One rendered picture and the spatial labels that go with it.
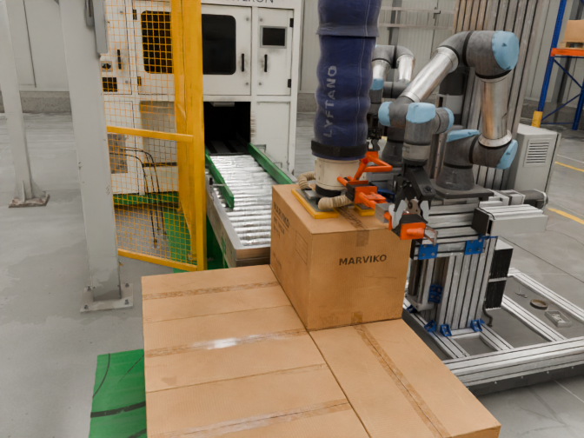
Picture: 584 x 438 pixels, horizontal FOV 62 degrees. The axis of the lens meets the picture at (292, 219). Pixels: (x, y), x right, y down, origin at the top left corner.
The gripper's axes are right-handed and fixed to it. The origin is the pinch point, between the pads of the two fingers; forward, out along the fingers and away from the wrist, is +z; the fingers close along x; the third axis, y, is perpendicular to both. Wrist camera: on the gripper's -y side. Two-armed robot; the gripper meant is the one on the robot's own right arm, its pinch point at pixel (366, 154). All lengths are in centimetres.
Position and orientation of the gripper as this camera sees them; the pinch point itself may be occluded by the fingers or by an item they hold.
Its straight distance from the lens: 237.5
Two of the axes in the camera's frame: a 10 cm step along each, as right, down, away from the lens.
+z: -0.4, 9.4, 3.5
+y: 2.7, 3.4, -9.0
